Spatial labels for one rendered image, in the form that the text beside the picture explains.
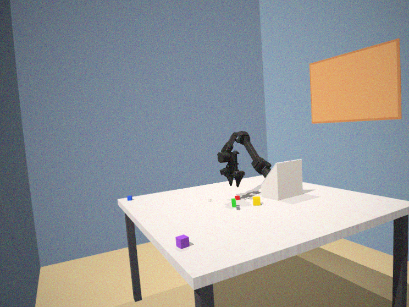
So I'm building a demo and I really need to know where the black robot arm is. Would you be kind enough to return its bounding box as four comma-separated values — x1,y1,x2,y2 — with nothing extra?
217,131,272,178

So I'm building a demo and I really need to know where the yellow cube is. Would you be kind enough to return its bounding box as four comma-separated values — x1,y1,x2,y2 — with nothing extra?
253,196,261,206

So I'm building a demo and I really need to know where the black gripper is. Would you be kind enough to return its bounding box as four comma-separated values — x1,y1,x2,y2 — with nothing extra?
224,161,245,188

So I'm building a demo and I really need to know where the purple cube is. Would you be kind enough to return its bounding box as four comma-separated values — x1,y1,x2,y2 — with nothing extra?
175,234,190,249

